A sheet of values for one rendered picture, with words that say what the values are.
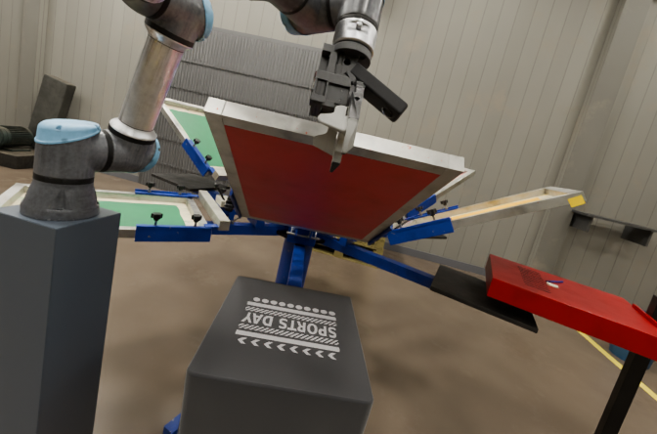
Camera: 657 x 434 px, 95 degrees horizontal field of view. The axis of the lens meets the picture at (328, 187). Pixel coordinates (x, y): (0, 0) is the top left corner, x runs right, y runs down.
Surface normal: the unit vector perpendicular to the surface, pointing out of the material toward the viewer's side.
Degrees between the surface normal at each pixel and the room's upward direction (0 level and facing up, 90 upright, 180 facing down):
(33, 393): 90
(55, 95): 90
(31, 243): 90
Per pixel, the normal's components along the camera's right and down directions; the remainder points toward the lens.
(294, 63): -0.14, 0.12
